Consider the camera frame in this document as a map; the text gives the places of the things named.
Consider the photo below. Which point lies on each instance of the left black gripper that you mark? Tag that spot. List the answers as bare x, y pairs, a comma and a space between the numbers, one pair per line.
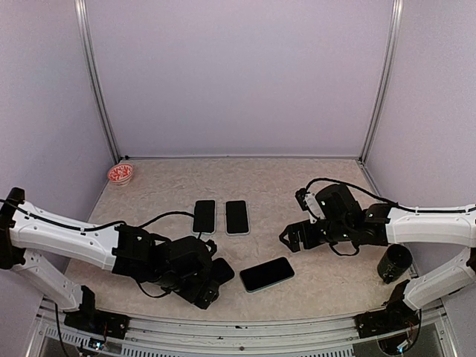
193, 294

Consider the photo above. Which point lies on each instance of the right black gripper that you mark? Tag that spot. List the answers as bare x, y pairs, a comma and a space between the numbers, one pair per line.
294, 231

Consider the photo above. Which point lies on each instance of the black phone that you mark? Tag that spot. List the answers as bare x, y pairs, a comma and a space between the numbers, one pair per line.
204, 216
237, 216
266, 274

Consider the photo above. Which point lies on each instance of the light blue phone case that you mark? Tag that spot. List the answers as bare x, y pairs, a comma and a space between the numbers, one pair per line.
193, 223

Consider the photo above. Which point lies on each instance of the lilac phone case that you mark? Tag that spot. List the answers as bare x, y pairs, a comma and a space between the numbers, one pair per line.
227, 227

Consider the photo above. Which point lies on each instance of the black phone case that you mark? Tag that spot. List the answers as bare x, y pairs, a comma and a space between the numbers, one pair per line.
221, 271

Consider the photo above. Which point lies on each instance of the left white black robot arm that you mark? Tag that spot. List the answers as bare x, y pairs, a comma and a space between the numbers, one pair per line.
28, 231

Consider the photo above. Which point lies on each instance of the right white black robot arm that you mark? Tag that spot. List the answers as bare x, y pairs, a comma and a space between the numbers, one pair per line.
336, 216

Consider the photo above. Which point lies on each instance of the black cup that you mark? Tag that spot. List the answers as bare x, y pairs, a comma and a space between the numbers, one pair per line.
394, 263

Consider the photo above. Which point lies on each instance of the red white patterned bowl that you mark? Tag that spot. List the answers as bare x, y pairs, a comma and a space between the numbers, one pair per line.
121, 174

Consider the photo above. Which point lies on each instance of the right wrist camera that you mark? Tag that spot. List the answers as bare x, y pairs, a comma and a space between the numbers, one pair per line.
308, 203

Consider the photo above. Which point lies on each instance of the front aluminium rail base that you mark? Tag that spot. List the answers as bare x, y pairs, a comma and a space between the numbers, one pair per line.
331, 336

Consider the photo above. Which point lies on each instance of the right aluminium frame post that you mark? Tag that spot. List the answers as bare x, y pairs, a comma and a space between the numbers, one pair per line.
384, 81

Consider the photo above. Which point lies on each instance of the aluminium frame post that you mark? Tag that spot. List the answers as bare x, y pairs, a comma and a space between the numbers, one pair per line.
94, 78
384, 81

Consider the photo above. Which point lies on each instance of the left aluminium frame post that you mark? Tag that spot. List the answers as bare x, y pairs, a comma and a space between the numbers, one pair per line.
94, 78

